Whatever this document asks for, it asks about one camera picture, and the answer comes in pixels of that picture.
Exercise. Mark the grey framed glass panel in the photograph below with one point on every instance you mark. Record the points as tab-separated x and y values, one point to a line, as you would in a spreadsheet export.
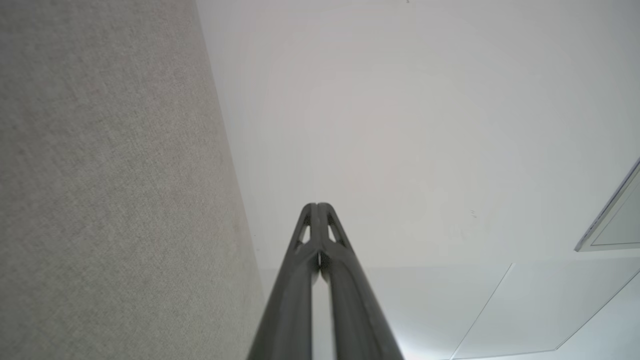
622	225

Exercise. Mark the grey fabric sofa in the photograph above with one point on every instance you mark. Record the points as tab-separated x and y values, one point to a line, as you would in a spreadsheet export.
110	175

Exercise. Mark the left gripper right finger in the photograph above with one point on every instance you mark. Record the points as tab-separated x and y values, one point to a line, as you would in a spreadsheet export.
355	310

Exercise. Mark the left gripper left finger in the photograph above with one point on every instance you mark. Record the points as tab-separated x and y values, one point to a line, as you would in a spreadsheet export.
290	310

